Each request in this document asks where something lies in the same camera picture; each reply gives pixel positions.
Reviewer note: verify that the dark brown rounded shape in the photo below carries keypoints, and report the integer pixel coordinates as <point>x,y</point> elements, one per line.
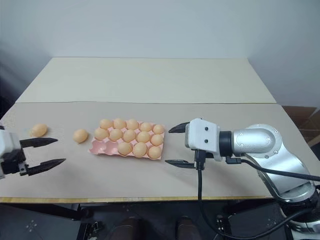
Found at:
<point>188,228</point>

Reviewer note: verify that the loose tan egg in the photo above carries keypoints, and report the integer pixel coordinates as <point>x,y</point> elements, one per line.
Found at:
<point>80,135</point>
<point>38,130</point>

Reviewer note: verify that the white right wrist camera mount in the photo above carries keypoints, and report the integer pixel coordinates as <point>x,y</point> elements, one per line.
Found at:
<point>202,136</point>

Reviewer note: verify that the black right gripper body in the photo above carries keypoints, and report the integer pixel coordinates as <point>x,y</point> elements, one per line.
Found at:
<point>201,156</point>

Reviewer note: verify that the silver robot torso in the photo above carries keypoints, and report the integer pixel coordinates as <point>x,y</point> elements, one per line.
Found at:
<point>305,225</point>

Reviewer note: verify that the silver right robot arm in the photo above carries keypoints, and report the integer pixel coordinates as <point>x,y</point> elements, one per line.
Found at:
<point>265,150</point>

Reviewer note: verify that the black table frame bar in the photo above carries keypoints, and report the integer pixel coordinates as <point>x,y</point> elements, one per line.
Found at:
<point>45,210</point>

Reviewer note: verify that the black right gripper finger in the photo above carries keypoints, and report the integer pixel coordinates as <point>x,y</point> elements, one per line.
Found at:
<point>178,163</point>
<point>178,128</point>

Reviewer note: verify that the brown cardboard box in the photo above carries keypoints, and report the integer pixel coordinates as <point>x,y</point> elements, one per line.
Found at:
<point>303,122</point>

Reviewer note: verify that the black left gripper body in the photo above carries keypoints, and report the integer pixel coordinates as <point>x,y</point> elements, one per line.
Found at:
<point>13,161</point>

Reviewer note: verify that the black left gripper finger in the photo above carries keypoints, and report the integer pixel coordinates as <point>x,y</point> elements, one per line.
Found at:
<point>45,165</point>
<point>37,142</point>

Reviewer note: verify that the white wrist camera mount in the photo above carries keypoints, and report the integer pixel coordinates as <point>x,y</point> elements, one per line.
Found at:
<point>8,141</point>
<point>202,136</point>

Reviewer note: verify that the pink egg carton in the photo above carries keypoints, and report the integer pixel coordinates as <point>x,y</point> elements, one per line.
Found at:
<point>101,147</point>

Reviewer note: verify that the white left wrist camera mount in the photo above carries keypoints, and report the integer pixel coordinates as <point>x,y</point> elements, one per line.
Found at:
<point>8,141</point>

